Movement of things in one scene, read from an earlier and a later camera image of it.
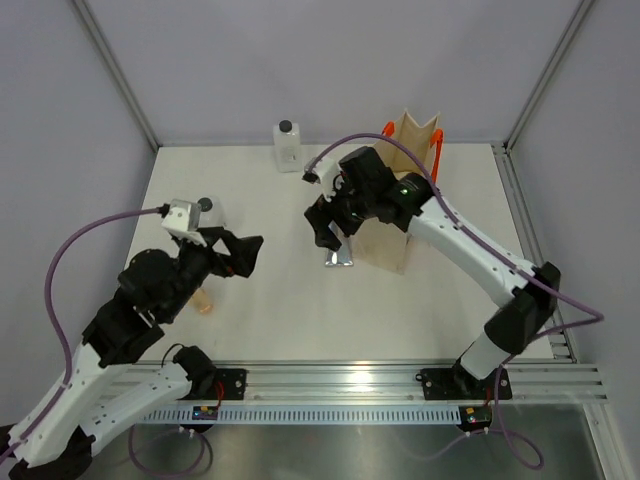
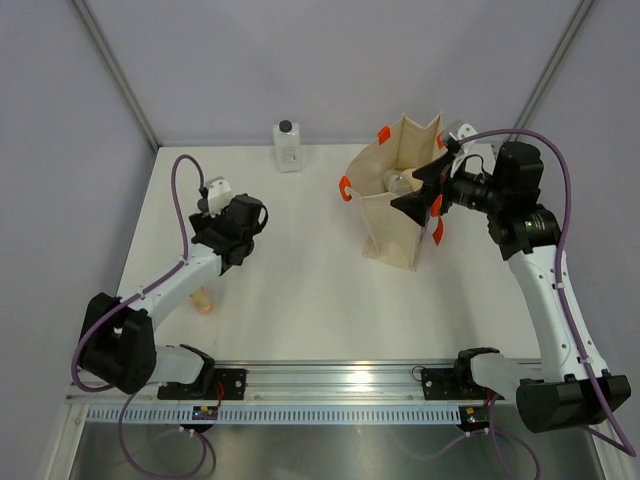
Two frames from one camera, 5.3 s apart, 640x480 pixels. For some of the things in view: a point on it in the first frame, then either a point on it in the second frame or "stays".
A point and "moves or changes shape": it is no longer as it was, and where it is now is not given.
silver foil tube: (343, 256) moves or changes shape
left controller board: (204, 413) stays
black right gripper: (323, 212) -> (418, 205)
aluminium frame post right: (546, 77) stays
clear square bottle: (288, 152) stays
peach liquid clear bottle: (201, 301) stays
